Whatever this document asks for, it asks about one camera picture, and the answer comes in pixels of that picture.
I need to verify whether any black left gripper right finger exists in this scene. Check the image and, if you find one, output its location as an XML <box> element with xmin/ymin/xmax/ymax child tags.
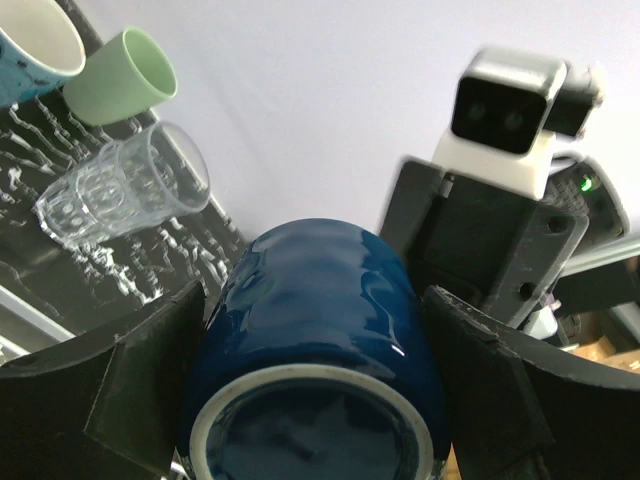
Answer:
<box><xmin>422</xmin><ymin>287</ymin><xmax>639</xmax><ymax>479</ymax></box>

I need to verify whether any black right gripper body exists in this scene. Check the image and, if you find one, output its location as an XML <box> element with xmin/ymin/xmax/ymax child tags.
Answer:
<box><xmin>379</xmin><ymin>159</ymin><xmax>589</xmax><ymax>328</ymax></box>

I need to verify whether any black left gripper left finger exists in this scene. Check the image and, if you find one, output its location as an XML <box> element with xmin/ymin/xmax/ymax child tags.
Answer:
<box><xmin>1</xmin><ymin>282</ymin><xmax>205</xmax><ymax>479</ymax></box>

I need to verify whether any dark blue ceramic mug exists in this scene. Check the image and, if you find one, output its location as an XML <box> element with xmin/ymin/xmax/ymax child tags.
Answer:
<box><xmin>177</xmin><ymin>218</ymin><xmax>451</xmax><ymax>480</ymax></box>

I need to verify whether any clear glass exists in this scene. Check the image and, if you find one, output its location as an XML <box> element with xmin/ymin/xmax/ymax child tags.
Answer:
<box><xmin>34</xmin><ymin>121</ymin><xmax>211</xmax><ymax>248</ymax></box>

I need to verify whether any pale green cup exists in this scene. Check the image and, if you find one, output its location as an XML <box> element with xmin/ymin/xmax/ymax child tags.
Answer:
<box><xmin>62</xmin><ymin>27</ymin><xmax>178</xmax><ymax>126</ymax></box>

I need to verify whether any light blue dotted mug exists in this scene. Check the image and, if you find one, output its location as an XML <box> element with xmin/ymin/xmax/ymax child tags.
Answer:
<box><xmin>1</xmin><ymin>0</ymin><xmax>86</xmax><ymax>108</ymax></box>

